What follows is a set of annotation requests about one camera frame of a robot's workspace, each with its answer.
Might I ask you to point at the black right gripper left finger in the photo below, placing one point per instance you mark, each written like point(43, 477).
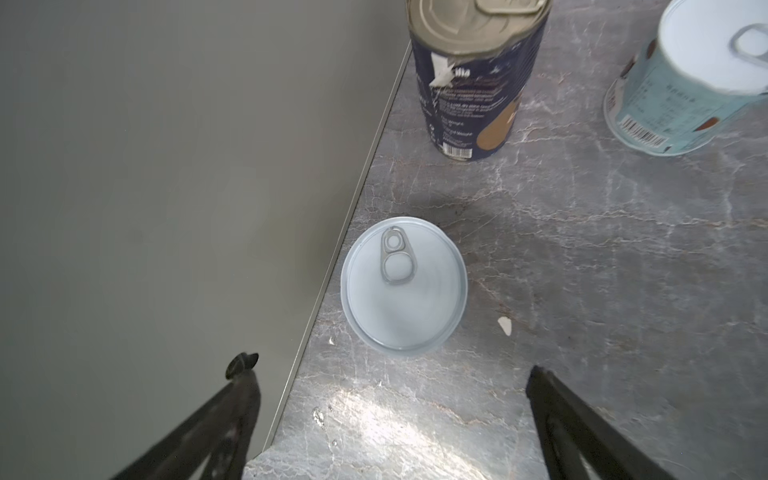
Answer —
point(214, 439)

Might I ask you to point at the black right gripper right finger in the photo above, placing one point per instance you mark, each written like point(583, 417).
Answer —
point(573, 437)

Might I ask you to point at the yellow label can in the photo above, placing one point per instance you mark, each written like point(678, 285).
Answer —
point(404, 286)

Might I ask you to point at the dark blue can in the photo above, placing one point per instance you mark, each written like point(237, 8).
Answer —
point(473, 59)

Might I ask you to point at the teal label can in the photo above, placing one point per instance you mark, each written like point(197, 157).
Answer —
point(706, 64)

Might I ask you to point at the grey metal cabinet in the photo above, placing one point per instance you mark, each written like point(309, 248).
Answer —
point(176, 179)

